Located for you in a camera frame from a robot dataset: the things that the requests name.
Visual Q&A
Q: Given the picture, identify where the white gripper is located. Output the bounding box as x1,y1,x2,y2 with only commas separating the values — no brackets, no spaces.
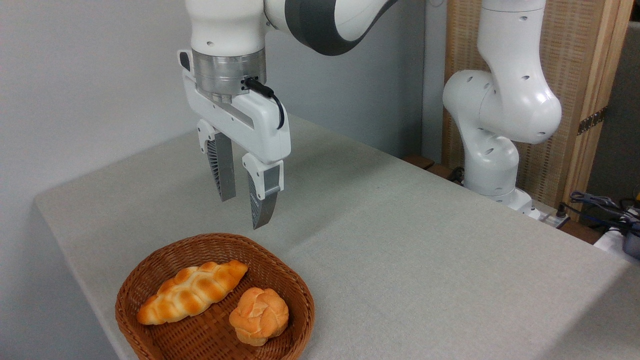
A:
177,49,292,230

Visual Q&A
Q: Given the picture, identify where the round knotted bread roll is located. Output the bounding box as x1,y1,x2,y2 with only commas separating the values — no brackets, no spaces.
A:
229,287,290,347

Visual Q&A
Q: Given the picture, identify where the long braided bread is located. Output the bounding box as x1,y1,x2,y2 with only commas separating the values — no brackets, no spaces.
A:
136,259,249,326

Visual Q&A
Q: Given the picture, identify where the brown wicker basket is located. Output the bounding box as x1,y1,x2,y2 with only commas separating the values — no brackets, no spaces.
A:
115,232,316,360

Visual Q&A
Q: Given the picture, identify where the brown wooden bench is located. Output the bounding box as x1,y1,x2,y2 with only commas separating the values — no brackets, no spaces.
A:
402,154,465,187

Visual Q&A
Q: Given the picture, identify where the grey tablecloth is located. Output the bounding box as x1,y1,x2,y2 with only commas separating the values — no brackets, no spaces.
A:
34,114,640,360

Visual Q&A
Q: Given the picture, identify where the dark metal screen hinge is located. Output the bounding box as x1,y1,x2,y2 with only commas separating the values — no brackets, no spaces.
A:
577,106,608,136

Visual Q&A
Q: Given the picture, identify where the wooden woven folding screen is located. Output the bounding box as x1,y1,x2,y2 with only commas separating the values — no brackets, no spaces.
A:
442,0,636,221

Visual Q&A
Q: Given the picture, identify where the blue-grey box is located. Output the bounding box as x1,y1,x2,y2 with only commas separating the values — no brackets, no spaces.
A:
622,231,640,260

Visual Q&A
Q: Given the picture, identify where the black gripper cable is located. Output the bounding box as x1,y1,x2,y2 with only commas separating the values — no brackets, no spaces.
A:
243,77,286,130

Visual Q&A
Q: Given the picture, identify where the blue and black cable bundle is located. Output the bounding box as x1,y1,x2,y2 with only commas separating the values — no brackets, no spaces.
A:
559,190,640,237

